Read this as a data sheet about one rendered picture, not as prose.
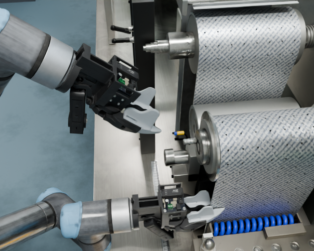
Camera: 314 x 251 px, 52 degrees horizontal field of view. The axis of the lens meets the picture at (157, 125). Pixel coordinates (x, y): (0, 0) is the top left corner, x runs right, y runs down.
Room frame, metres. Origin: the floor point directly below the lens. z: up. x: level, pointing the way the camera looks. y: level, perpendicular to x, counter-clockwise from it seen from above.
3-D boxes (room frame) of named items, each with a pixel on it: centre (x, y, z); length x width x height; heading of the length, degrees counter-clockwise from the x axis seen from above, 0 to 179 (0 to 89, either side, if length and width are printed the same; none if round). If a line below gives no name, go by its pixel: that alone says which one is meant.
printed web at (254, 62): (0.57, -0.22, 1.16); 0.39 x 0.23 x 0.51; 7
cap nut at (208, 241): (0.30, -0.12, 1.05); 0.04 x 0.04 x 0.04
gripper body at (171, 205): (0.36, 0.00, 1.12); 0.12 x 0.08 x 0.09; 97
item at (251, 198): (0.38, -0.24, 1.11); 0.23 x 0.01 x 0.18; 97
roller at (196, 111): (0.56, -0.22, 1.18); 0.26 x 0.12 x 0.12; 97
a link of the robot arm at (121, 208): (0.35, 0.08, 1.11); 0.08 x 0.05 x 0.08; 7
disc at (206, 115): (0.43, -0.11, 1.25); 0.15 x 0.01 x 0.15; 7
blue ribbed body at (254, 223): (0.36, -0.24, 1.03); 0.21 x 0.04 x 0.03; 97
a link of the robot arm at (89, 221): (0.34, 0.15, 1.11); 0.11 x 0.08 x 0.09; 97
